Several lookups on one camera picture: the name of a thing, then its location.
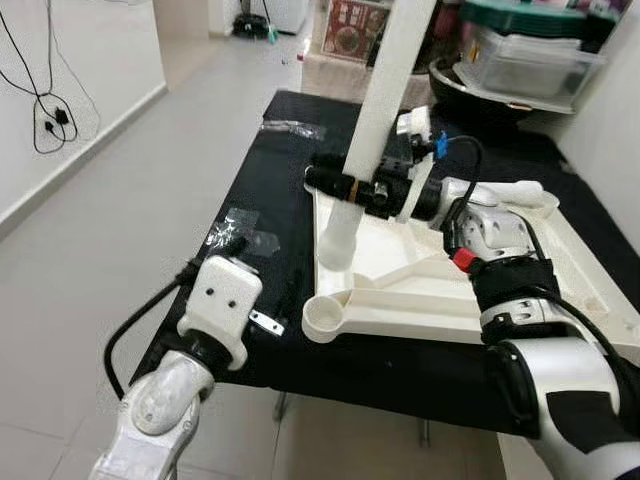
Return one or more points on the grey metal table leg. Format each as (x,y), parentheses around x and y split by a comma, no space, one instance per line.
(282,405)

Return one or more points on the white plastic table leg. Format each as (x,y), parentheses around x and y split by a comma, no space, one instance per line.
(520,190)
(395,70)

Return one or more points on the white appliance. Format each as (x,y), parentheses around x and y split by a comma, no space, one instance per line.
(290,12)

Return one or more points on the beige cloth covered bench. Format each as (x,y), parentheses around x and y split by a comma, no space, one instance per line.
(330,85)

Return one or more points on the black round floor device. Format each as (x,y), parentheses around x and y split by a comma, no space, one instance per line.
(250,26)

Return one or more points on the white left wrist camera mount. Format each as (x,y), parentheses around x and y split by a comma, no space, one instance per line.
(222,295)

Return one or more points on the white plastic children table top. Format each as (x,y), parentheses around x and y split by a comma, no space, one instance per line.
(400,290)

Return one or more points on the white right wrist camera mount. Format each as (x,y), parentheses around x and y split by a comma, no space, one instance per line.
(415,125)

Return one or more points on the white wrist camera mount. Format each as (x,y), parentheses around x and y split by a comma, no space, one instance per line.
(415,125)
(222,295)

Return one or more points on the black bag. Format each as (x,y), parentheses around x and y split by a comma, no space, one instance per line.
(445,30)

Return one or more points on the red printed box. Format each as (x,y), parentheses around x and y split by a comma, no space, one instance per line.
(350,30)

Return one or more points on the clear tape piece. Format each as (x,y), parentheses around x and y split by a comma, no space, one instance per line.
(295,129)
(240,232)

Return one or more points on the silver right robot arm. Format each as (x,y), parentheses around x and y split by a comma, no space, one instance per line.
(495,235)

